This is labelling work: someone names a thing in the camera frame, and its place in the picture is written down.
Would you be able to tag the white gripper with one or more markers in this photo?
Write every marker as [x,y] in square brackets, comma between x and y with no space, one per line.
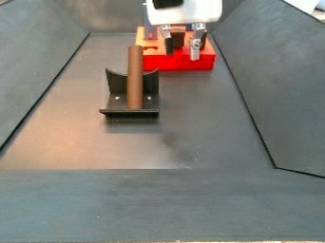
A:
[183,12]

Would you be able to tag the tall light blue block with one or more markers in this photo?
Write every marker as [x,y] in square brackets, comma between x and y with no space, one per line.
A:
[150,30]

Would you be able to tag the red peg board base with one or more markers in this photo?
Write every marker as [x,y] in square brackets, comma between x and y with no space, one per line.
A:
[176,62]

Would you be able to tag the brown oval cylinder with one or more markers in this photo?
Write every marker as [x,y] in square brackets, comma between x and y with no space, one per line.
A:
[133,79]

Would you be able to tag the black curved fixture stand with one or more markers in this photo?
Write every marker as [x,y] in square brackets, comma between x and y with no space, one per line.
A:
[116,105]

